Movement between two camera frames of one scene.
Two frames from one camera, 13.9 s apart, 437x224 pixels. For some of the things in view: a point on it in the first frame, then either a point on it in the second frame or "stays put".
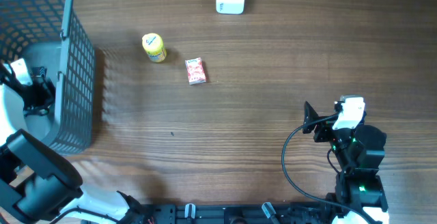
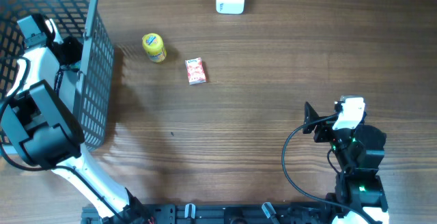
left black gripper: [46, 94] to [76, 49]
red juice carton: [195, 70] stays put
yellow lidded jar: [153, 44] stays put
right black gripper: [323, 130] stays put
